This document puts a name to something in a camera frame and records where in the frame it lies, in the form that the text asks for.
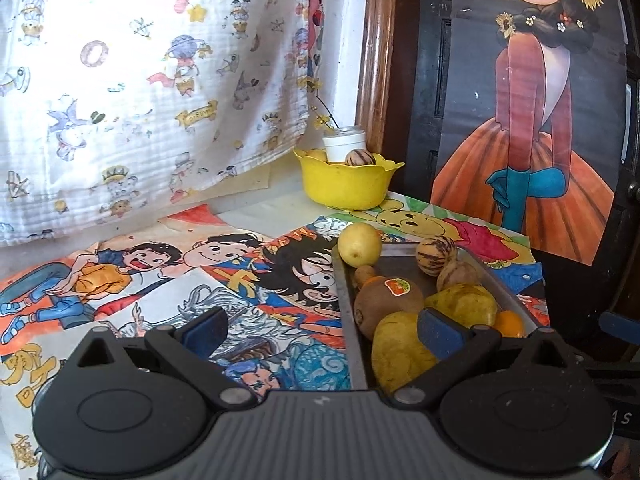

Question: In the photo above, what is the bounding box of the brown round fruit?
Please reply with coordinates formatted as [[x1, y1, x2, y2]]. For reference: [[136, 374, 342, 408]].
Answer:
[[436, 260, 480, 292]]

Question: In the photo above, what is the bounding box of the white cartoon print cloth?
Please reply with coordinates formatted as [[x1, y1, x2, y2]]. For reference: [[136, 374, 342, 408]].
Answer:
[[1, 0, 318, 246]]

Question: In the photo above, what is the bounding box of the white jar with twigs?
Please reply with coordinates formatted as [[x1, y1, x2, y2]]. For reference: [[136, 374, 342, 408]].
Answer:
[[322, 126, 367, 164]]

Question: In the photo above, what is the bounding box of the wooden door frame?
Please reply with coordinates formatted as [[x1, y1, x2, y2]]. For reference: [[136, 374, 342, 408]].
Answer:
[[356, 0, 396, 153]]

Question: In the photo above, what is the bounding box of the small orange citrus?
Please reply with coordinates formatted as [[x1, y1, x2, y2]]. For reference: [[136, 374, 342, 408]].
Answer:
[[494, 310, 526, 338]]

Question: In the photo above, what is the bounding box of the kiwi with sticker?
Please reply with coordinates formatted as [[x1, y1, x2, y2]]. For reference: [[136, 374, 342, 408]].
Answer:
[[354, 276, 424, 339]]

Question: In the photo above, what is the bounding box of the grey dragon drawing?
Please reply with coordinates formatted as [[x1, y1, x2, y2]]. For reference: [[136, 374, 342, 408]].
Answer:
[[0, 278, 354, 480]]

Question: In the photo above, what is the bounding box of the green pear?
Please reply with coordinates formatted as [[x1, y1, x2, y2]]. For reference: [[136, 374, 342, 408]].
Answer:
[[424, 284, 498, 328], [371, 311, 438, 394]]

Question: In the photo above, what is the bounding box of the yellow lemon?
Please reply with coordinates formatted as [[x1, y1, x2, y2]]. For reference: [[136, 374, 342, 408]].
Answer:
[[337, 223, 382, 268]]

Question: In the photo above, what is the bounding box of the girl orange dress poster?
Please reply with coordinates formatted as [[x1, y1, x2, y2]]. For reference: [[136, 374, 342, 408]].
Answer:
[[432, 0, 627, 264]]

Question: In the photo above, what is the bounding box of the cartoon kids drawing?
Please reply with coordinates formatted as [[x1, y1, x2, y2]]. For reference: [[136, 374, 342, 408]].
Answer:
[[1, 205, 266, 356]]

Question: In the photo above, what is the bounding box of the striped pepino melon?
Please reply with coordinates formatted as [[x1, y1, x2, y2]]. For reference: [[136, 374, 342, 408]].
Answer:
[[416, 235, 457, 276]]

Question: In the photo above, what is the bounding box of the small brown longan fruit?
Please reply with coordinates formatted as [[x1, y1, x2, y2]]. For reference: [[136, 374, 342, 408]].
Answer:
[[354, 266, 376, 289]]

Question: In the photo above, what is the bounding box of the yellow plastic bowl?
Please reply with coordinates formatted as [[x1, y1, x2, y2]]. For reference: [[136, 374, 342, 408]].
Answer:
[[293, 148, 405, 210]]

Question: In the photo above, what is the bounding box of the striped fruit in bowl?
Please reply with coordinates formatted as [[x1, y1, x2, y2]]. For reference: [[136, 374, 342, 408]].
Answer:
[[345, 148, 376, 167]]

